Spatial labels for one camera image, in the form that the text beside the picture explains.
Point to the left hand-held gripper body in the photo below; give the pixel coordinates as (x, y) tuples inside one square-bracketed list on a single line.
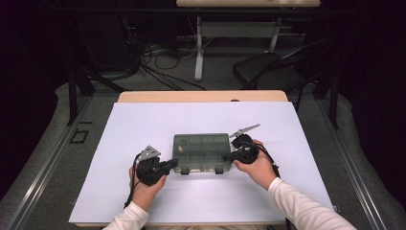
[(150, 167)]

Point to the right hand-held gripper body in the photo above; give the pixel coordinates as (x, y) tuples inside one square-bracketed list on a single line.
[(245, 155)]

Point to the smoky clear plastic compartment box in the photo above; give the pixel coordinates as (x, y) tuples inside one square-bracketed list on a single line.
[(204, 153)]

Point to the person's right hand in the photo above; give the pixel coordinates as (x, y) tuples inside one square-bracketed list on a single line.
[(260, 171)]

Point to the person's left hand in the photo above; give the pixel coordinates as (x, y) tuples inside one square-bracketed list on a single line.
[(145, 195)]

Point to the wooden table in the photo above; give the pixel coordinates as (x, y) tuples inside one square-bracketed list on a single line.
[(191, 96)]

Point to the black folding chair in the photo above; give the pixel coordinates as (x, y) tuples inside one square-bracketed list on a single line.
[(258, 68)]

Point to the black metal stand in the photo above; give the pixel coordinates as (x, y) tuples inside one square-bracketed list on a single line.
[(72, 96), (334, 96)]

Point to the white-legged desk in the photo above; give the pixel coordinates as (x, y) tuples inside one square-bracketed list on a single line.
[(237, 29)]

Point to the grey metal floor rail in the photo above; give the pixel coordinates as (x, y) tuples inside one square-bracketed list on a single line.
[(48, 166), (354, 179)]

